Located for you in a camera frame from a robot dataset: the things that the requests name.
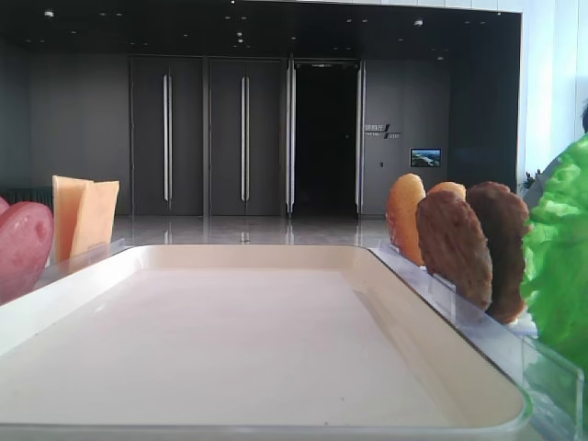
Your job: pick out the brown meat patty inner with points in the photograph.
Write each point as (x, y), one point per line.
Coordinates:
(453, 245)

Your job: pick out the brown meat patty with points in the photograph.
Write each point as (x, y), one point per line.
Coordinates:
(453, 245)
(503, 216)

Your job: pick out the orange cheese slice inner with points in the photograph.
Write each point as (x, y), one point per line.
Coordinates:
(95, 217)

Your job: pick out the orange cheese slice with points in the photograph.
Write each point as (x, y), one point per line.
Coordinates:
(95, 217)
(67, 194)

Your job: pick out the brown meat patty outer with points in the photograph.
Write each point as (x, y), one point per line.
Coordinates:
(503, 216)

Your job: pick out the orange cheese slice outer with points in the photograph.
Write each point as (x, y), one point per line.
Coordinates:
(67, 194)

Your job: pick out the green lettuce leaf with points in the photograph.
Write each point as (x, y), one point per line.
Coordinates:
(555, 249)

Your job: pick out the red tomato slice inner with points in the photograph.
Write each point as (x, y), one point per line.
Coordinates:
(3, 206)

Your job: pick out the golden bun slice right inner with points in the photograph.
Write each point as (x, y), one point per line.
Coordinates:
(405, 194)

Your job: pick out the golden bun slice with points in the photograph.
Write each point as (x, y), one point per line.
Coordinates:
(405, 194)
(456, 188)

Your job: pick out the dark double door middle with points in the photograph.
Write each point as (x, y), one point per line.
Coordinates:
(245, 137)

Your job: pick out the dark double door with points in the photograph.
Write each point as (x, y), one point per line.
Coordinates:
(245, 137)
(166, 118)

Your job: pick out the dark double door left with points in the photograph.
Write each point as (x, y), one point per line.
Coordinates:
(166, 118)

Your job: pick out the golden bun slice far right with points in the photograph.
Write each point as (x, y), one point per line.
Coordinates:
(456, 188)

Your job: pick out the cream rectangular tray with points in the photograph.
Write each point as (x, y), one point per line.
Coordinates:
(245, 342)

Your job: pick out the clear acrylic rack left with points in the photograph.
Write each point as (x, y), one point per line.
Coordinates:
(69, 264)

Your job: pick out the clear acrylic rack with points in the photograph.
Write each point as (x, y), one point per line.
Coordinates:
(556, 387)
(69, 264)

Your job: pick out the clear acrylic rack right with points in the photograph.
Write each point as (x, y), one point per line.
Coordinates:
(556, 387)

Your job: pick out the small wall screen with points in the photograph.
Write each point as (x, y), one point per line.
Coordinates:
(430, 158)

